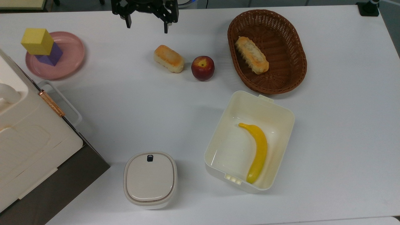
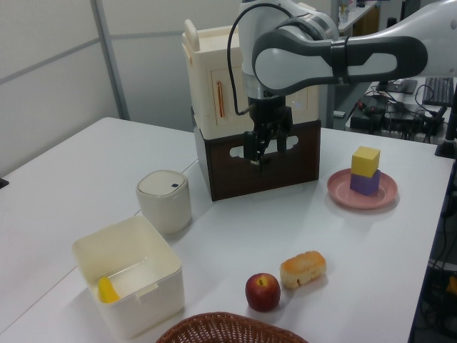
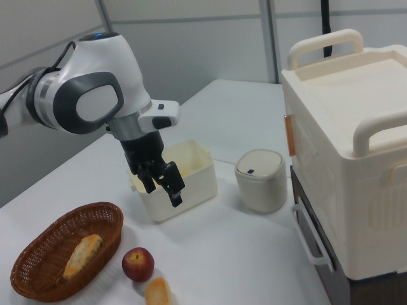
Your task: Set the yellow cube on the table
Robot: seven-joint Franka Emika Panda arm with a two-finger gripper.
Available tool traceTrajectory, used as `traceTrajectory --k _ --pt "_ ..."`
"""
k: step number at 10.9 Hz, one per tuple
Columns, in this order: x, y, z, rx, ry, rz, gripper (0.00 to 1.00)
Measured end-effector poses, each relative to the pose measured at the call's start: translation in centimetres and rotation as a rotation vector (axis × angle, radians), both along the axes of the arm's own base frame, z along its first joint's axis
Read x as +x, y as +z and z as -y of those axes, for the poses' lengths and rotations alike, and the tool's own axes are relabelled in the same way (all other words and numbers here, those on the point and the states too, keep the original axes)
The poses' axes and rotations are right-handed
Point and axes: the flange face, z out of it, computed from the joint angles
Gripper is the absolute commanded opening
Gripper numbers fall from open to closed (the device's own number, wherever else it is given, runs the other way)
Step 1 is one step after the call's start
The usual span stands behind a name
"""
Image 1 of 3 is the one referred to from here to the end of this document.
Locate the purple cube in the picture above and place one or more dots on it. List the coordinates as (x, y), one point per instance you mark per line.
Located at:
(51, 57)

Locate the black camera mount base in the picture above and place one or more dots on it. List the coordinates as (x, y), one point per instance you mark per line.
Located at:
(368, 8)

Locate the ridged long bread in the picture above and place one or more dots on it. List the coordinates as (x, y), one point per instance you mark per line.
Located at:
(252, 55)

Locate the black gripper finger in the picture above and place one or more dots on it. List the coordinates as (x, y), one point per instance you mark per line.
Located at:
(128, 21)
(166, 27)

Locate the brown wicker basket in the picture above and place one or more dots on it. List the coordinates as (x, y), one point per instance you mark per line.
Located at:
(281, 75)

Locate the yellow banana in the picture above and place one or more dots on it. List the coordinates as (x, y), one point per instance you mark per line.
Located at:
(257, 152)

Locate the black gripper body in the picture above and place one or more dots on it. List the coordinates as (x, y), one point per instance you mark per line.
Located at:
(145, 6)

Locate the red apple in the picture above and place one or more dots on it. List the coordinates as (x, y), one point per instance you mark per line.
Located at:
(202, 68)

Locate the cream plastic open box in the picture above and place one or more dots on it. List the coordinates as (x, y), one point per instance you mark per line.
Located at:
(231, 147)

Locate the pink plate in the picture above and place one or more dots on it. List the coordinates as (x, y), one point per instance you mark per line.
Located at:
(68, 56)

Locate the white lidded square container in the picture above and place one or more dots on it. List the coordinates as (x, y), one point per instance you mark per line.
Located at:
(150, 180)

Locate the yellow cube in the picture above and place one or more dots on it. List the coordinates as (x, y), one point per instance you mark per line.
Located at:
(37, 41)

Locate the golden bread roll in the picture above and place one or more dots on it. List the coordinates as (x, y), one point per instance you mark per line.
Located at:
(168, 58)

